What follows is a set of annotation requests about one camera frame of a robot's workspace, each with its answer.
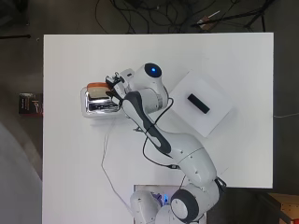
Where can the wooden crate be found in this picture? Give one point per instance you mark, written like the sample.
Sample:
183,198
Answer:
285,208

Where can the black block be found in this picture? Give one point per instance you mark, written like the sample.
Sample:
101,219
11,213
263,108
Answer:
198,104

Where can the brown toast slice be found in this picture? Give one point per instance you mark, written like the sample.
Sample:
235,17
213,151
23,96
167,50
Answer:
98,89

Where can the black book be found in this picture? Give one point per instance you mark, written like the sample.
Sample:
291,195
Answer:
30,104

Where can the white sheet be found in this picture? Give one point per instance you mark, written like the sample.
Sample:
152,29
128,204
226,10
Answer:
15,183

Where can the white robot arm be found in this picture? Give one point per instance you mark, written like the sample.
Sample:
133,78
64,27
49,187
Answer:
187,155

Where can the steel toaster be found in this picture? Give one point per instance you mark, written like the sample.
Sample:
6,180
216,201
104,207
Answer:
99,107

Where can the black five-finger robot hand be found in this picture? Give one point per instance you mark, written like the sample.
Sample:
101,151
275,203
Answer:
115,88

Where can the large white flat box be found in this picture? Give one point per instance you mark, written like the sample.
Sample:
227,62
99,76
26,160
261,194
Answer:
204,124

